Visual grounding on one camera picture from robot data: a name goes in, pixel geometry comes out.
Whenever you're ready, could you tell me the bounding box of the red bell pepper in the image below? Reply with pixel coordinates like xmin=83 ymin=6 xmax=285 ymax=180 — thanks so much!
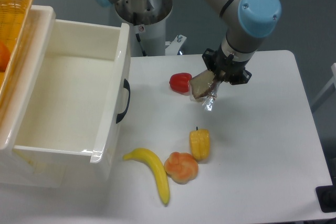
xmin=169 ymin=72 xmax=192 ymax=94

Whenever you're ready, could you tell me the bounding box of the orange fruit in basket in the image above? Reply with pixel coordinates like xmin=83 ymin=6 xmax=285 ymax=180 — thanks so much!
xmin=0 ymin=41 xmax=11 ymax=72

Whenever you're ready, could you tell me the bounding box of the black drawer handle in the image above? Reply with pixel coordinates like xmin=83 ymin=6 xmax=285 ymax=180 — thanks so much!
xmin=115 ymin=79 xmax=131 ymax=124

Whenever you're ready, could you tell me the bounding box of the upper white drawer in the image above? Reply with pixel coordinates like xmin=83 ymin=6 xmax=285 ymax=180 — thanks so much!
xmin=11 ymin=19 xmax=131 ymax=183

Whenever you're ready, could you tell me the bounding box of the yellow wicker basket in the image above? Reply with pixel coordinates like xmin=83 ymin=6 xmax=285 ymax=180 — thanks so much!
xmin=1 ymin=0 xmax=33 ymax=100

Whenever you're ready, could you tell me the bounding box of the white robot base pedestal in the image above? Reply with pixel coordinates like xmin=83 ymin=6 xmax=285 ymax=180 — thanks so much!
xmin=114 ymin=0 xmax=187 ymax=57

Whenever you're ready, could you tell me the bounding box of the yellow bell pepper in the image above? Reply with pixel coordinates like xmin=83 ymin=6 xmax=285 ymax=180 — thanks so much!
xmin=189 ymin=127 xmax=211 ymax=161

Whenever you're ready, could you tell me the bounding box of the yellow banana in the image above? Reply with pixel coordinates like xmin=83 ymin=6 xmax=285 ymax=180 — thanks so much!
xmin=122 ymin=148 xmax=170 ymax=205

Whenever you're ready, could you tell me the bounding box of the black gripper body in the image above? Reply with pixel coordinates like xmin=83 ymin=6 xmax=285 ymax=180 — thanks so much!
xmin=202 ymin=48 xmax=251 ymax=85

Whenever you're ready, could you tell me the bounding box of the toast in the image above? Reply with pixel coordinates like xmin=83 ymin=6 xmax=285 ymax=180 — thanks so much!
xmin=188 ymin=70 xmax=221 ymax=111

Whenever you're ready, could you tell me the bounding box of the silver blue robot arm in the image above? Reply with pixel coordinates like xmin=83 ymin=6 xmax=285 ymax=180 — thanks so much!
xmin=96 ymin=0 xmax=281 ymax=85

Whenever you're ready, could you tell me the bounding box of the black device at table edge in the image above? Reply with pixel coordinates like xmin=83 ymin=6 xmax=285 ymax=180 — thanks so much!
xmin=316 ymin=185 xmax=335 ymax=213

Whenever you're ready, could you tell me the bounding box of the orange swirl bread roll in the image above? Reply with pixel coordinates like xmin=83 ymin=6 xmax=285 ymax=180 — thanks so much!
xmin=164 ymin=152 xmax=198 ymax=184

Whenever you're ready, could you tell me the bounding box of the white drawer cabinet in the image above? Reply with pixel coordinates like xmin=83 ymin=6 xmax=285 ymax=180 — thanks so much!
xmin=1 ymin=5 xmax=65 ymax=187

